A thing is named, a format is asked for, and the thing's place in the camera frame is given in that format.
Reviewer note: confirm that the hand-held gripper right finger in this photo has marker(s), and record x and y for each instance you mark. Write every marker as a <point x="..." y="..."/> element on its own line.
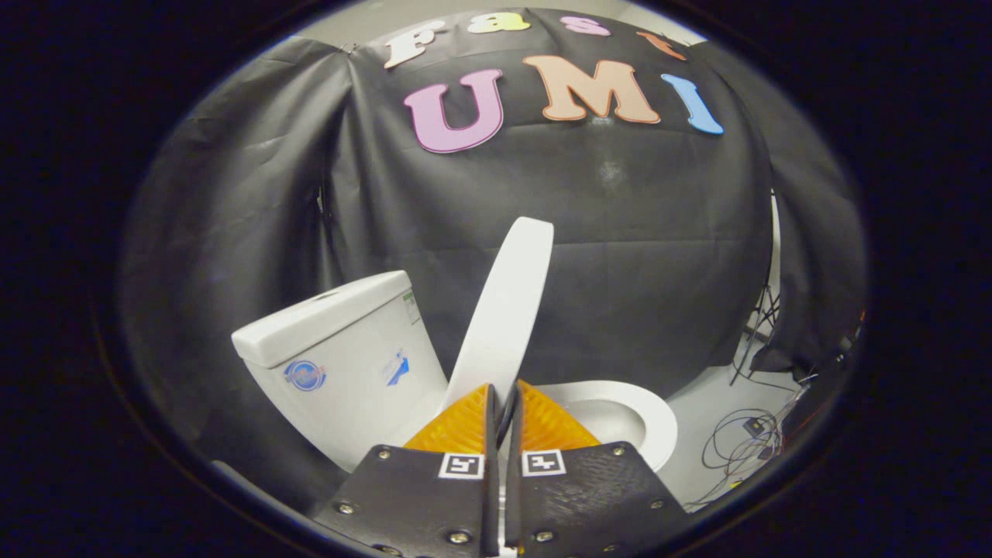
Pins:
<point x="589" y="496"/>

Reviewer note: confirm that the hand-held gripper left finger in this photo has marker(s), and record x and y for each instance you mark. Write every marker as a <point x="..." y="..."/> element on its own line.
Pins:
<point x="418" y="496"/>

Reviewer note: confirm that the white toilet lid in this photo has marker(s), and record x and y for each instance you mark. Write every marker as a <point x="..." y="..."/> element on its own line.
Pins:
<point x="504" y="310"/>

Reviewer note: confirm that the white toilet bowl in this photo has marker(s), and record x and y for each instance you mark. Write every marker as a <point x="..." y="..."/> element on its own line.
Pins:
<point x="612" y="426"/>

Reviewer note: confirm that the white toilet seat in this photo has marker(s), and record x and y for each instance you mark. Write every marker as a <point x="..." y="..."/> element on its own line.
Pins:
<point x="660" y="422"/>

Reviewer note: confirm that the small black adapter box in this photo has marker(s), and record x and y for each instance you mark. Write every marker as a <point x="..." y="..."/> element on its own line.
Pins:
<point x="754" y="427"/>

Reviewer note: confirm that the black backdrop cloth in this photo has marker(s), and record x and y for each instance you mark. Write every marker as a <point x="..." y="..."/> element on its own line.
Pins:
<point x="620" y="271"/>

